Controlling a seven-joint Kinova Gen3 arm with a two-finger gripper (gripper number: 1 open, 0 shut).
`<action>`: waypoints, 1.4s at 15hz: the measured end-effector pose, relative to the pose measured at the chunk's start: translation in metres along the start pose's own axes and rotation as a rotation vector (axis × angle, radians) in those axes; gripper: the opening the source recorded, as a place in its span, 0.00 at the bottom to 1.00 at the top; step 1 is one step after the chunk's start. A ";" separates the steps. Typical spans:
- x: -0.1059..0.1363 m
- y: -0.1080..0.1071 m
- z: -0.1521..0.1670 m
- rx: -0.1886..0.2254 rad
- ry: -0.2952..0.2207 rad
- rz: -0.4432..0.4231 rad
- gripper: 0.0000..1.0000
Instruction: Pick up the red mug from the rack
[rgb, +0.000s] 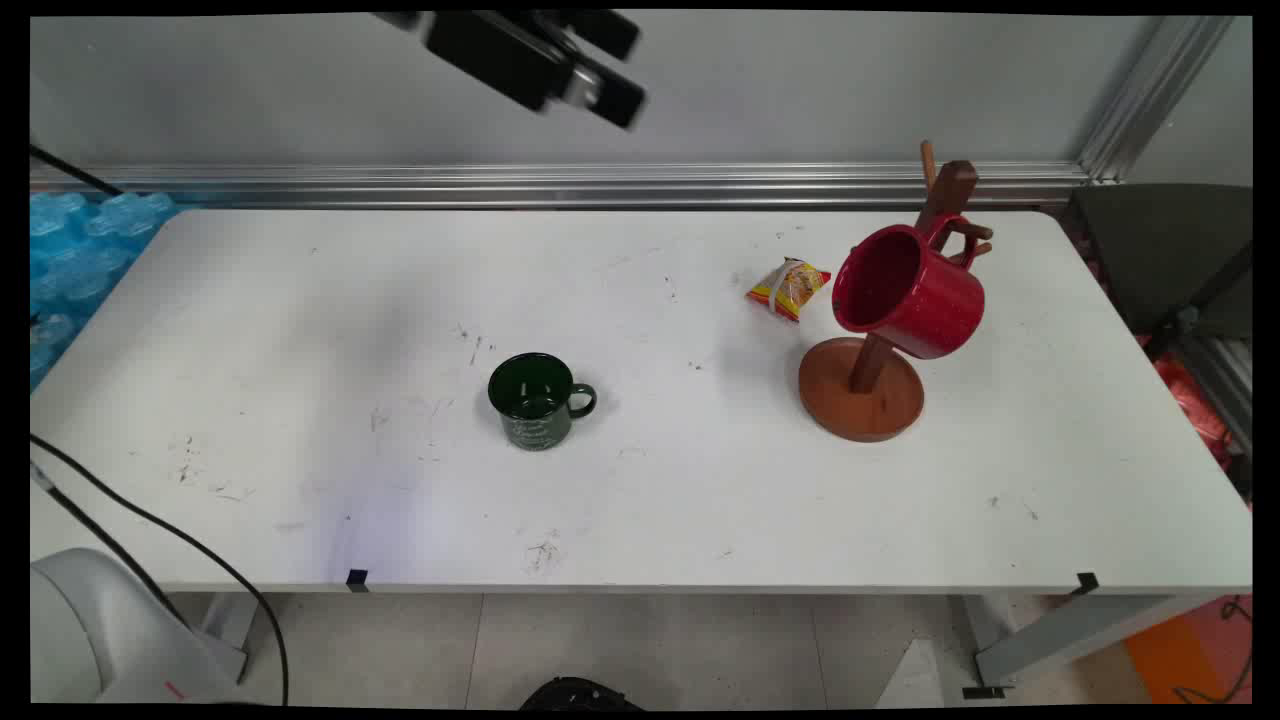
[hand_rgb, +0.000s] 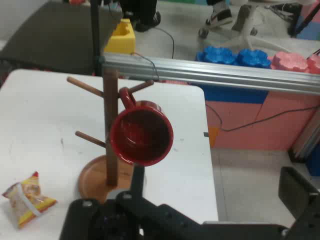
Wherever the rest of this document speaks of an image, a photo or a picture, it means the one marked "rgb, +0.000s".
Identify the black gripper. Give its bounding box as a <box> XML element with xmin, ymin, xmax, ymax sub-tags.
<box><xmin>375</xmin><ymin>10</ymin><xmax>648</xmax><ymax>131</ymax></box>

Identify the red enamel mug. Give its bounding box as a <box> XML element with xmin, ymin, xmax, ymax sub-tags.
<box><xmin>831</xmin><ymin>214</ymin><xmax>987</xmax><ymax>361</ymax></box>

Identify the yellow red snack packet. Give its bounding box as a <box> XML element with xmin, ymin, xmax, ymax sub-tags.
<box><xmin>745</xmin><ymin>257</ymin><xmax>833</xmax><ymax>323</ymax></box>

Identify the dark green enamel mug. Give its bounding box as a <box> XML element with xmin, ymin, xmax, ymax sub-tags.
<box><xmin>487</xmin><ymin>352</ymin><xmax>598</xmax><ymax>452</ymax></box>

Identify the brown wooden mug tree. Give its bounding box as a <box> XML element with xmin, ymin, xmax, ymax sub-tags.
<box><xmin>797</xmin><ymin>140</ymin><xmax>995</xmax><ymax>444</ymax></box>

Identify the blue bubble wrap sheet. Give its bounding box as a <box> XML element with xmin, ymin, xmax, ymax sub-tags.
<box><xmin>30</xmin><ymin>191</ymin><xmax>181</xmax><ymax>389</ymax></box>

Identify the dark grey chair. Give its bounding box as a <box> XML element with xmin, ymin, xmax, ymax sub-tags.
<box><xmin>1062</xmin><ymin>183</ymin><xmax>1253</xmax><ymax>346</ymax></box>

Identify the black round floor object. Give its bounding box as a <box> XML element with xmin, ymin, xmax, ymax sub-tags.
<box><xmin>518</xmin><ymin>677</ymin><xmax>646</xmax><ymax>711</ymax></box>

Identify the red plastic bag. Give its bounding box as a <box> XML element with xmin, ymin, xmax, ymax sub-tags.
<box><xmin>1150</xmin><ymin>352</ymin><xmax>1236</xmax><ymax>471</ymax></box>

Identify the grey metal table leg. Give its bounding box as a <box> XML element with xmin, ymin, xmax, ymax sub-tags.
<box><xmin>198</xmin><ymin>592</ymin><xmax>263</xmax><ymax>683</ymax></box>
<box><xmin>962</xmin><ymin>594</ymin><xmax>1236</xmax><ymax>693</ymax></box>

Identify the orange floor mat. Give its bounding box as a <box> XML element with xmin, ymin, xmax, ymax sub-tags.
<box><xmin>1125</xmin><ymin>597</ymin><xmax>1253</xmax><ymax>706</ymax></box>

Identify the horizontal aluminium frame rail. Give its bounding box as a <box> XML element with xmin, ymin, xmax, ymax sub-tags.
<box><xmin>30</xmin><ymin>162</ymin><xmax>1091</xmax><ymax>211</ymax></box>

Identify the slanted aluminium frame post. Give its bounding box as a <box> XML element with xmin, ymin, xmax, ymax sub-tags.
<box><xmin>1078</xmin><ymin>15</ymin><xmax>1236</xmax><ymax>184</ymax></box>

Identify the thin black background cable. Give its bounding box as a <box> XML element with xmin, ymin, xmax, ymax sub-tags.
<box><xmin>30</xmin><ymin>144</ymin><xmax>125</xmax><ymax>197</ymax></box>

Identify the long black robot cable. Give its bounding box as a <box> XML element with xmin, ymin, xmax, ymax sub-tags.
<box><xmin>30</xmin><ymin>433</ymin><xmax>291</xmax><ymax>706</ymax></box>

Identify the thin black floor cable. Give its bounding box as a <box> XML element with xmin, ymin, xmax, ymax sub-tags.
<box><xmin>1170</xmin><ymin>595</ymin><xmax>1253</xmax><ymax>706</ymax></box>

